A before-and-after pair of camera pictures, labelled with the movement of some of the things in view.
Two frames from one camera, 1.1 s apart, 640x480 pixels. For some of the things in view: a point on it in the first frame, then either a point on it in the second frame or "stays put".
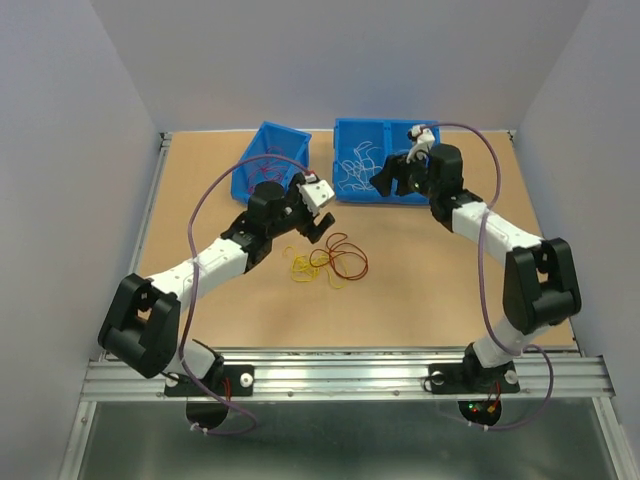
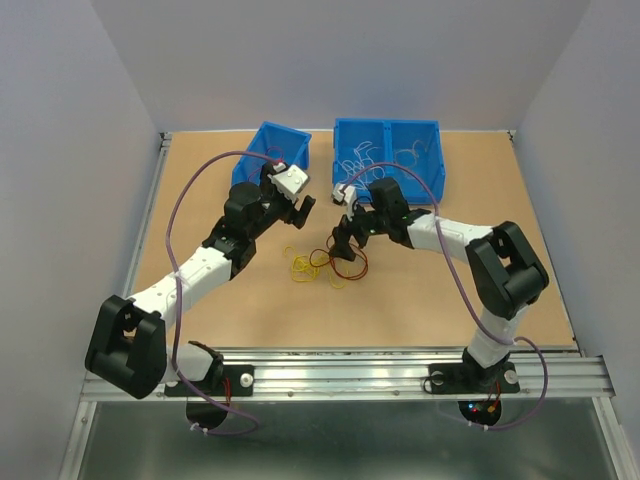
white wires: (360, 170) stays put
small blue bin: (271, 139) stays put
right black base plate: (462, 377) stays put
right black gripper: (396, 168) -> (345, 228)
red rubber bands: (347, 259) stays put
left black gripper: (311, 232) -> (291, 215)
